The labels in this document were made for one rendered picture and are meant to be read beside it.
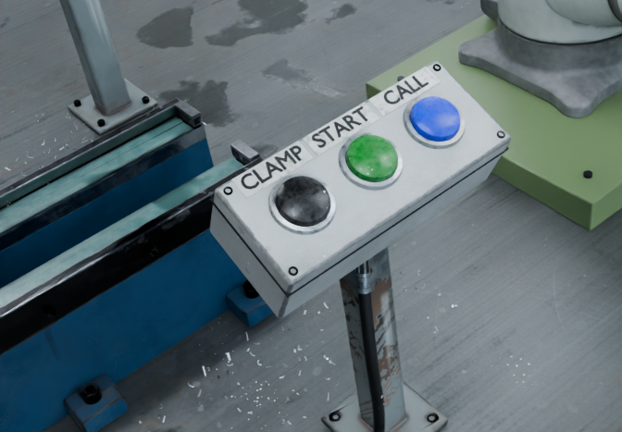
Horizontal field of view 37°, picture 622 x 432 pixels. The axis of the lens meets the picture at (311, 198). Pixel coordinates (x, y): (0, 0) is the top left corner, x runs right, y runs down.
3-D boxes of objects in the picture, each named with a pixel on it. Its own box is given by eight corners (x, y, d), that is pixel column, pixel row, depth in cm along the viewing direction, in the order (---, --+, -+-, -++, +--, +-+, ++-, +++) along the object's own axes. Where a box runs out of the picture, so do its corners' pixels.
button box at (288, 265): (279, 323, 52) (292, 285, 48) (205, 229, 55) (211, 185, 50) (489, 179, 60) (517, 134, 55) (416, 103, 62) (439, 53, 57)
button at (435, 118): (428, 161, 55) (436, 144, 53) (394, 125, 56) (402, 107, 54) (463, 138, 56) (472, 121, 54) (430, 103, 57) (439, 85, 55)
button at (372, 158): (364, 202, 53) (370, 186, 51) (330, 164, 53) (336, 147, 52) (403, 177, 54) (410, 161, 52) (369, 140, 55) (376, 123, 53)
